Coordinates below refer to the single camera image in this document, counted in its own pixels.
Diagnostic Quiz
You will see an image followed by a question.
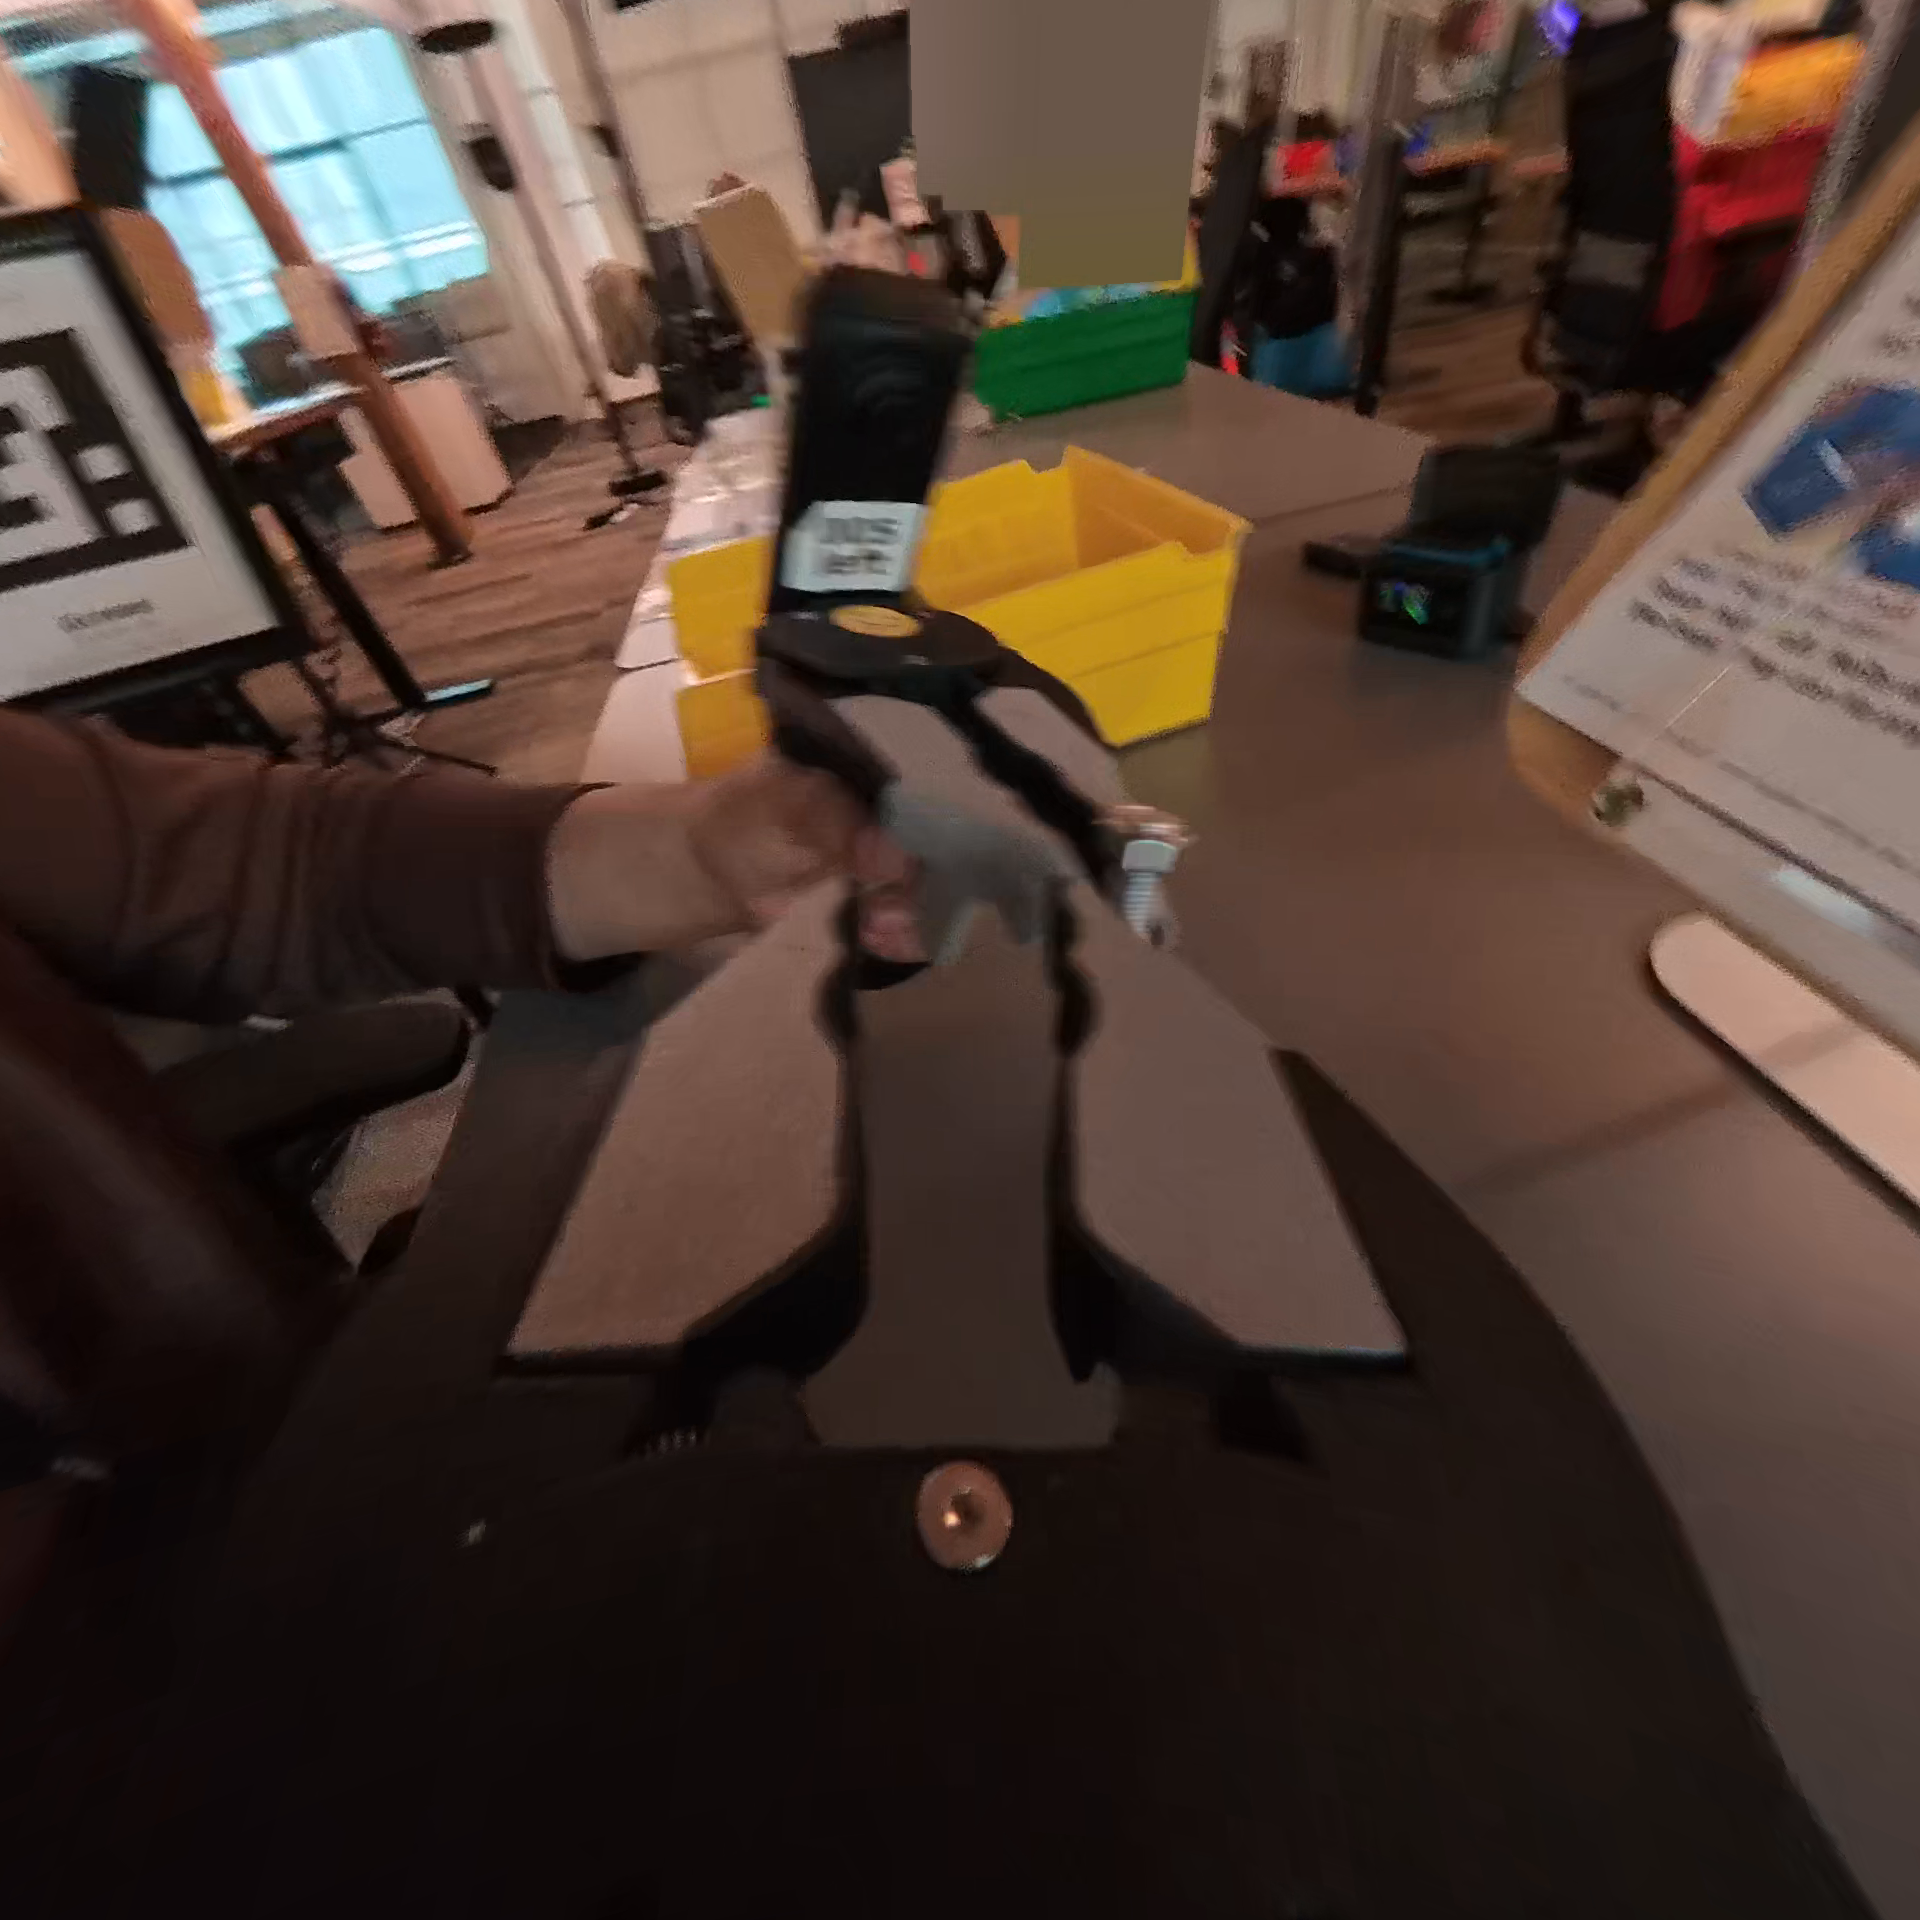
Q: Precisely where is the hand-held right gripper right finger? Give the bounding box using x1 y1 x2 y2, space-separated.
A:
1048 884 1411 1383

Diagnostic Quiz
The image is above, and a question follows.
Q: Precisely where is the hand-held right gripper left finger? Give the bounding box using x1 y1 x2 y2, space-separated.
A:
506 886 902 1370

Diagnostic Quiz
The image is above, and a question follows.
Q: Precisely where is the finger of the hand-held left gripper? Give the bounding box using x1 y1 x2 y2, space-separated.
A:
762 667 904 861
938 682 1127 905

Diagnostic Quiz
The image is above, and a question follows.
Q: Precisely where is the person's left forearm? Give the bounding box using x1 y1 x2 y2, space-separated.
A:
0 705 610 1029

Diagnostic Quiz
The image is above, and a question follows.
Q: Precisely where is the person's left hand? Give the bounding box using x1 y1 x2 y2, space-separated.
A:
549 762 922 971

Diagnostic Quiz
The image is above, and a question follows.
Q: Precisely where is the small yellow plastic bin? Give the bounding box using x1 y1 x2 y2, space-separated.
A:
675 675 777 783
668 538 785 677

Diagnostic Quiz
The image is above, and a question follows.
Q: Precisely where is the cardboard box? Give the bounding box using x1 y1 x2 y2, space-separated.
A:
698 179 822 350

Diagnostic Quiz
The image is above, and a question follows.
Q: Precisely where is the large yellow plastic bin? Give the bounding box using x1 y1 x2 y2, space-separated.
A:
911 446 1253 750

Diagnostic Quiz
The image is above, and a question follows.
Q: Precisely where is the green plastic bin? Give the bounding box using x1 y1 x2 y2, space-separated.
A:
972 281 1202 425

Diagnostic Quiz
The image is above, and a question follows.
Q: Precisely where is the standing fan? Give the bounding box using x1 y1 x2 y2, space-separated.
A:
582 257 671 501

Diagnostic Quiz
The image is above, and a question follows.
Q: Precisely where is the white cabinet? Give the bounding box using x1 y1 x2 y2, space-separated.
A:
337 366 515 531

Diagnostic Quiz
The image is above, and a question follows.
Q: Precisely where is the small black display device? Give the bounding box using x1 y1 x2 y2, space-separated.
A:
1359 442 1561 656

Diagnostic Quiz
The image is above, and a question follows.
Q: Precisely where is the black easel stand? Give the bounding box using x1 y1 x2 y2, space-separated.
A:
194 452 499 776

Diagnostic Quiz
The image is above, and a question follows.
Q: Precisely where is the orange pillar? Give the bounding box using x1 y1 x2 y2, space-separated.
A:
127 0 480 570

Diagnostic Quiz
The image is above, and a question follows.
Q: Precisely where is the window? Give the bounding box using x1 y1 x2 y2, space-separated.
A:
30 22 498 350

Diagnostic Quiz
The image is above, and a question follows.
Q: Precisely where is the person's torso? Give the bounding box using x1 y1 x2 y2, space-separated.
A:
0 932 362 1503

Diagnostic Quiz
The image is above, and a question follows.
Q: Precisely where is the instruction sign on white stand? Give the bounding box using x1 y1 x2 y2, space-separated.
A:
1508 143 1920 1210

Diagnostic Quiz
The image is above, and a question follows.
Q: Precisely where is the black white marker board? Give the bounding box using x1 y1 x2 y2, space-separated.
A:
0 201 325 709

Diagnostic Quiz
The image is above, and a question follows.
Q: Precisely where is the red clothing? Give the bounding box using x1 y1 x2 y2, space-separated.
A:
1658 37 1864 330

